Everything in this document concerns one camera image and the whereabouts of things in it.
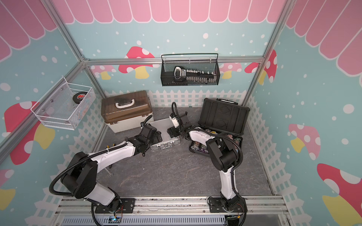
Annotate small green circuit board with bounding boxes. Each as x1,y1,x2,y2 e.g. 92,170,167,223
108,217,122,224

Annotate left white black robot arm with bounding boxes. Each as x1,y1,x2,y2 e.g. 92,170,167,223
49,115,162,213

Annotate black plastic poker case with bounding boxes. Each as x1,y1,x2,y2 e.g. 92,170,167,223
199,98,250,147

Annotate black wire wall basket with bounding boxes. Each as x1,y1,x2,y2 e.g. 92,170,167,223
160,53,220,86

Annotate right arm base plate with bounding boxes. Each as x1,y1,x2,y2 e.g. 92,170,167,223
207,196,248,213

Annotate socket bit set holder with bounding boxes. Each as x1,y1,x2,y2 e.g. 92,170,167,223
173,66,218,83

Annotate black tape roll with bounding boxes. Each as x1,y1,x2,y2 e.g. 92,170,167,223
72,91,88,104

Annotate aluminium front rail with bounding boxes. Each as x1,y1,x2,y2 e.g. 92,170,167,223
50,196,293,226

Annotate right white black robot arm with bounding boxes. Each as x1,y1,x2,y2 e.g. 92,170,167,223
170,102,248,214

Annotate white wire wall basket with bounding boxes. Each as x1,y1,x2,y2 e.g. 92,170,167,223
31,77,96,131

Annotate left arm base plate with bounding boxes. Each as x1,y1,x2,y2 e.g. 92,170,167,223
95,198,135,214

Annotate brown lid storage box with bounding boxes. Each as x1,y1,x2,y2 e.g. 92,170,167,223
101,90,153,133

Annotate silver aluminium poker case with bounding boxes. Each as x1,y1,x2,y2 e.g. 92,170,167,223
147,119,181,151

